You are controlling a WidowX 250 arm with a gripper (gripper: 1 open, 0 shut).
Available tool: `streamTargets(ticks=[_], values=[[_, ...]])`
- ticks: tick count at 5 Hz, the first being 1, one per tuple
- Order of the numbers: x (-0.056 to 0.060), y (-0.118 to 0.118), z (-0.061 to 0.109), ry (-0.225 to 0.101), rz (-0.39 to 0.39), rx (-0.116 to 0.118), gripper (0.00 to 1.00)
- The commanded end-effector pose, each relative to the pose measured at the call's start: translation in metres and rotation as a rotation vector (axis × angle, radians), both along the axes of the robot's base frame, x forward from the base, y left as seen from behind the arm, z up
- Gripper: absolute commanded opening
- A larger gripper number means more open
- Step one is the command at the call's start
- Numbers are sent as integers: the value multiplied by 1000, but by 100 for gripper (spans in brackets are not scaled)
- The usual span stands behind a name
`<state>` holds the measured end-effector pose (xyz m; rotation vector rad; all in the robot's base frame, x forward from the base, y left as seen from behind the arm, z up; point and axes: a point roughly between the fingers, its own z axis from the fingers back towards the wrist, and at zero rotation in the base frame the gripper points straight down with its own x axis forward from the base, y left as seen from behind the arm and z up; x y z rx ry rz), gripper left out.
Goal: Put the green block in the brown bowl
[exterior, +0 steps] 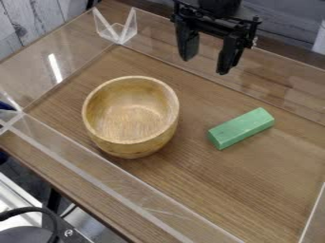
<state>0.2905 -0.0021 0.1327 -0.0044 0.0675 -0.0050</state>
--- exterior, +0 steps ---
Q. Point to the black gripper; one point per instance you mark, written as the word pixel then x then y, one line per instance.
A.
pixel 221 18

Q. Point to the green rectangular block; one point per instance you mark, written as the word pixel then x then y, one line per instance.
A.
pixel 240 128

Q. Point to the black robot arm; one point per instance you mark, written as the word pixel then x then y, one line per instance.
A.
pixel 223 19

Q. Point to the light wooden bowl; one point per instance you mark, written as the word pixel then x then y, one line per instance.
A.
pixel 130 115

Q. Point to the clear acrylic tray wall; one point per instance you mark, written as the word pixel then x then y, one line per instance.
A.
pixel 176 154

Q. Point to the black metal bracket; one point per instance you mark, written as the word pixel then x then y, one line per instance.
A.
pixel 62 231

